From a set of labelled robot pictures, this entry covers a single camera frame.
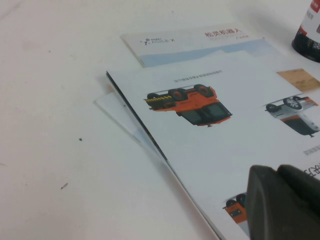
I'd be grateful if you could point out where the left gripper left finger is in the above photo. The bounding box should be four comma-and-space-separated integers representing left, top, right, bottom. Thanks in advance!
246, 164, 320, 240

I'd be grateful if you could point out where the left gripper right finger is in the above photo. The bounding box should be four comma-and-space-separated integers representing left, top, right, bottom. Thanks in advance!
276, 163, 320, 198

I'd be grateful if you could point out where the black mesh pen holder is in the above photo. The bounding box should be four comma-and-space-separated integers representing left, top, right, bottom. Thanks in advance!
291, 0, 320, 63

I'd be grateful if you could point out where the Leador logistics brochure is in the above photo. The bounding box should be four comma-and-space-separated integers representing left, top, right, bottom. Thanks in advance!
106, 56, 320, 240

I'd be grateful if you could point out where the AgileX brochure with sky picture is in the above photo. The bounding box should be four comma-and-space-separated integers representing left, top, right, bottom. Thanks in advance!
119, 23, 320, 93

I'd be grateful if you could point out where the white paper sheet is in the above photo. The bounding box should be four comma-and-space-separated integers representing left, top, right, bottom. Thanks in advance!
93, 92, 167, 162

